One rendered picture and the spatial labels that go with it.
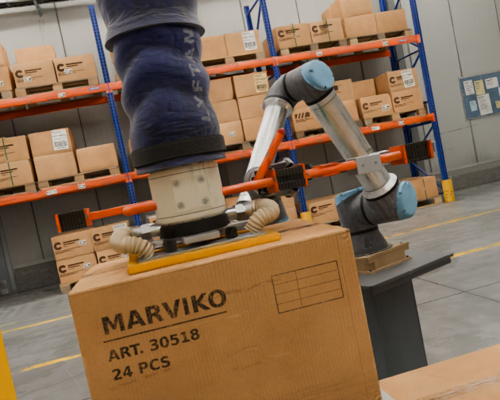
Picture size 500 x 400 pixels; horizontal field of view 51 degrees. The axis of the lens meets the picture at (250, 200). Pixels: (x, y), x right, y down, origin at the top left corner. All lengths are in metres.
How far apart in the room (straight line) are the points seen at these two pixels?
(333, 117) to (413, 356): 1.07
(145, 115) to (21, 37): 9.06
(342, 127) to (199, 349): 1.11
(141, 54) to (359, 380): 0.86
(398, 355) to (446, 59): 10.00
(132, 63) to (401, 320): 1.56
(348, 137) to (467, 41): 10.39
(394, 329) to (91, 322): 1.45
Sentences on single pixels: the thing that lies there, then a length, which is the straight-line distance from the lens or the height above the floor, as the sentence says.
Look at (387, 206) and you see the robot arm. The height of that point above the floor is 1.00.
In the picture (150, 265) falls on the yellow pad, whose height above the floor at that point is 1.10.
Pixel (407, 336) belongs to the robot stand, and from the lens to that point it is 2.34.
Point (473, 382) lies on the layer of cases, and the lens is 1.67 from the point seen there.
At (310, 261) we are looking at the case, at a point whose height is 1.03.
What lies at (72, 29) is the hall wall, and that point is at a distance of 10.15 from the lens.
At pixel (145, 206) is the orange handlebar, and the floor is 1.22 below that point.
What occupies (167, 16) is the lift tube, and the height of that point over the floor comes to 1.62.
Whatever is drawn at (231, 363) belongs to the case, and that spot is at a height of 0.86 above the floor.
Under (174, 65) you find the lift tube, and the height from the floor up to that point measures 1.51.
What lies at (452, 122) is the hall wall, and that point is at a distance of 11.76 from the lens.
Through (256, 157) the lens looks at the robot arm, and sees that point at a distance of 1.81.
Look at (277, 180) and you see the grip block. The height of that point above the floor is 1.21.
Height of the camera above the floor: 1.25
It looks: 3 degrees down
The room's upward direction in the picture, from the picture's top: 12 degrees counter-clockwise
